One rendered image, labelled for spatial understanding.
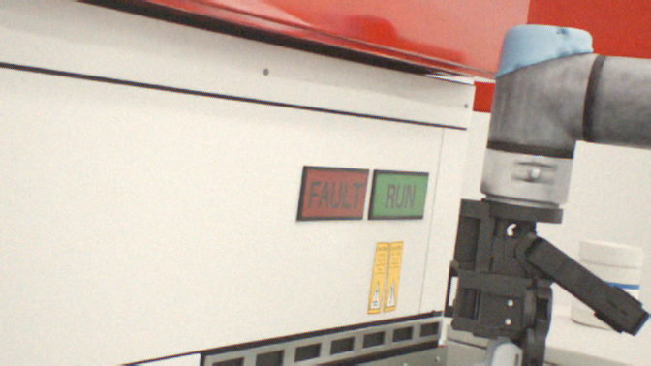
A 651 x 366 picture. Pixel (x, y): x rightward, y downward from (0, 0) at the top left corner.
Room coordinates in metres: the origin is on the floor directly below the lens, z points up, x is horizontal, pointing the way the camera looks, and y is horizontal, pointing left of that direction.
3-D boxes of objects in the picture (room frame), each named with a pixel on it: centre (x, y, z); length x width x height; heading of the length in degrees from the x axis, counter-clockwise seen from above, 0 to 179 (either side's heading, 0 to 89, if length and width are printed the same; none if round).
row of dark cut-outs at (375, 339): (1.18, -0.04, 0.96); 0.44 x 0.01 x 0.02; 150
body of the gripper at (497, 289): (1.14, -0.17, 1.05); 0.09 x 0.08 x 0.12; 92
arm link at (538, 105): (1.14, -0.19, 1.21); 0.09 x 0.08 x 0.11; 69
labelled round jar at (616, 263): (1.52, -0.35, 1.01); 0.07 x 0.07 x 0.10
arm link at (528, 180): (1.14, -0.18, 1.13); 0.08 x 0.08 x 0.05
